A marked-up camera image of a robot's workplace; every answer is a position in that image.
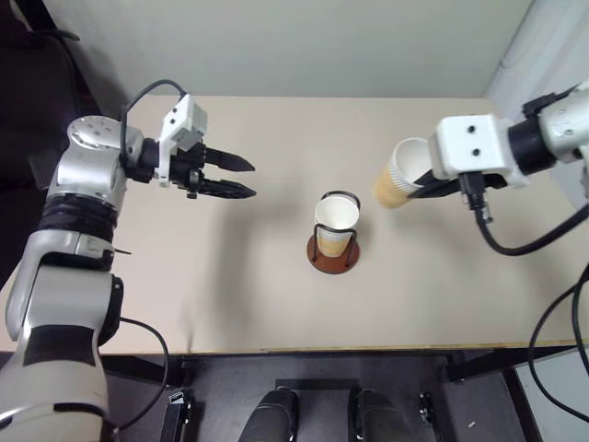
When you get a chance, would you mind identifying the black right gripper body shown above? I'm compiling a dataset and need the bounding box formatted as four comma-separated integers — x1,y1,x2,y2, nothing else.
458,171,511,192

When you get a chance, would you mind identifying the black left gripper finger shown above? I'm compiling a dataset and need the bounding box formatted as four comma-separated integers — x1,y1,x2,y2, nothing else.
199,177,258,201
203,145,257,173

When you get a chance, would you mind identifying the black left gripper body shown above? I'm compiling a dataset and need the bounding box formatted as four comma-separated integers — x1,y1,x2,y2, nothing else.
168,140,208,200

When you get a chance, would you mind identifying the black office chair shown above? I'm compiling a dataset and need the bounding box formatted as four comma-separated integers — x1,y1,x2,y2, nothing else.
0,0,108,195

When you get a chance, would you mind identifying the black floor platform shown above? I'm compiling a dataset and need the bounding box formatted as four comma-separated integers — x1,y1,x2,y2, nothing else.
274,378,361,393

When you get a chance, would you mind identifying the dark rounded shape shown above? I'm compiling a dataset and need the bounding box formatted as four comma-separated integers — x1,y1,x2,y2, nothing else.
351,389,409,442
240,388,301,442

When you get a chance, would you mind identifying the white cabinet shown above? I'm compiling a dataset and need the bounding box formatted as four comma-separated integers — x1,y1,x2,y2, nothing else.
512,347,589,442

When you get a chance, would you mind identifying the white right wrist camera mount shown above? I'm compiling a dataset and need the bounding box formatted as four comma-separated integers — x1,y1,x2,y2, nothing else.
427,113,526,191

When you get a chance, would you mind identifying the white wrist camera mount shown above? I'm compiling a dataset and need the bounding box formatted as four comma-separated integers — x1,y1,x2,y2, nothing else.
156,93,209,188
427,113,526,191

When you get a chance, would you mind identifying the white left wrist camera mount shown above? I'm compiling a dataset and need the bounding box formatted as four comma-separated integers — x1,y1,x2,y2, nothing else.
156,93,209,188

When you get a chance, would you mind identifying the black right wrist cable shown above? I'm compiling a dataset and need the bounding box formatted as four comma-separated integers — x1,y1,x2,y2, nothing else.
461,171,589,258

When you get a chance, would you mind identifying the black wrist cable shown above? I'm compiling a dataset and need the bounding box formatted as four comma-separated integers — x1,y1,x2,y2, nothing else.
118,78,190,163
461,171,589,258

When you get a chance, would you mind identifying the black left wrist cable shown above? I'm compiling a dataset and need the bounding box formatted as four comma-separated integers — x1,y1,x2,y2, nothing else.
118,78,190,163

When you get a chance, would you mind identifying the brown wire cup holder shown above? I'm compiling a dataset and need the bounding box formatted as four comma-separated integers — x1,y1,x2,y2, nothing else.
306,189,363,276

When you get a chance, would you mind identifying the black hanging cable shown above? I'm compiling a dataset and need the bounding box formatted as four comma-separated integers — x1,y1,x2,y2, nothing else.
527,283,589,442
571,265,589,367

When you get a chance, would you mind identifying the black left shoulder cable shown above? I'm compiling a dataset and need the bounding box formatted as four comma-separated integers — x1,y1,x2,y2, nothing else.
101,314,172,432

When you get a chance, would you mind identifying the black table frame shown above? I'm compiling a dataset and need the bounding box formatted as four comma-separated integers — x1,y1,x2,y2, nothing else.
98,343,589,384

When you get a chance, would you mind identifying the black table foot bracket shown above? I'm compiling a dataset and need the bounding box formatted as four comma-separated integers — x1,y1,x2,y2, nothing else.
165,388,193,442
418,390,436,424

